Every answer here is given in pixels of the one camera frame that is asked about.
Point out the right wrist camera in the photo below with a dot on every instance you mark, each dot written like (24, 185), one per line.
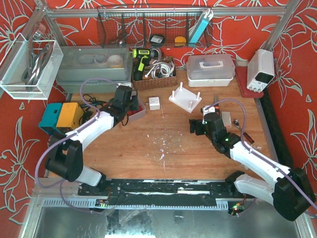
(208, 109)

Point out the translucent spring bin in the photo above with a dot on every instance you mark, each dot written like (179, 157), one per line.
(139, 113)

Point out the soldering iron with cable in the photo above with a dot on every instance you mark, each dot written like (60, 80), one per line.
(91, 106)

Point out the yellow teal soldering station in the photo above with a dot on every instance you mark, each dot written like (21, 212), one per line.
(61, 118)

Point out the yellow tape measure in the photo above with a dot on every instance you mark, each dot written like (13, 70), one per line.
(180, 41)

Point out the woven wicker basket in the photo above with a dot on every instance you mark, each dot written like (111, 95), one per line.
(154, 83)

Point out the white plastic storage box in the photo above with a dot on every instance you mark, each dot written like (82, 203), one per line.
(210, 70)

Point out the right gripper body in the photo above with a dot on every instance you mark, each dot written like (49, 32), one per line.
(196, 127)

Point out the white peg board fixture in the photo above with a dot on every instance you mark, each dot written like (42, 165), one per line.
(184, 98)

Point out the translucent box with orange label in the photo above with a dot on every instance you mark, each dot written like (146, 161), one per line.
(226, 118)

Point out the green cordless drill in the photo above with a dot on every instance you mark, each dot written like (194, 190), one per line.
(143, 57)

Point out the orange black screwdriver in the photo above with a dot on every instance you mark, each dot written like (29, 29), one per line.
(217, 104)

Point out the clear acrylic hanging box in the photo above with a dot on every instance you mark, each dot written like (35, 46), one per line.
(30, 73)

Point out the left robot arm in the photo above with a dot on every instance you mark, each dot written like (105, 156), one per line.
(65, 157)

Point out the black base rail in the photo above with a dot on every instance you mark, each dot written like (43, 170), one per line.
(116, 187)

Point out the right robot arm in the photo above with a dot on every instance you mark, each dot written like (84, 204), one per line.
(287, 190)

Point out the white cube power socket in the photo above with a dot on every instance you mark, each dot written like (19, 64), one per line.
(154, 103)

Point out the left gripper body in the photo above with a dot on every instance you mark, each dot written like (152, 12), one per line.
(134, 102)

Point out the grey plastic tape container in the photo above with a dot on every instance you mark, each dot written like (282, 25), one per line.
(107, 67)

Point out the white bench power supply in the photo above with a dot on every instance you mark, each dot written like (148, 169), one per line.
(260, 70)

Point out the black wire wall basket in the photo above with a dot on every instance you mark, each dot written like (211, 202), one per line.
(132, 26)

